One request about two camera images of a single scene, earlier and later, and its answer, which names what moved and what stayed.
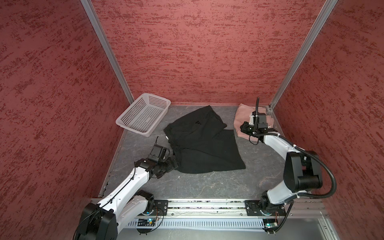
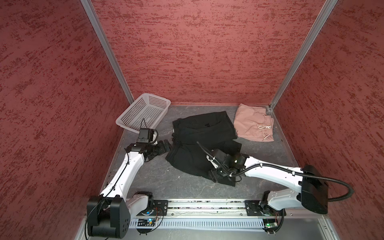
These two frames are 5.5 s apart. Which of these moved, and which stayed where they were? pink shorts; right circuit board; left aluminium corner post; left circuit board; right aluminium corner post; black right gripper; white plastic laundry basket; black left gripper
Moved: black right gripper; black left gripper
Stayed: right circuit board; left aluminium corner post; pink shorts; left circuit board; right aluminium corner post; white plastic laundry basket
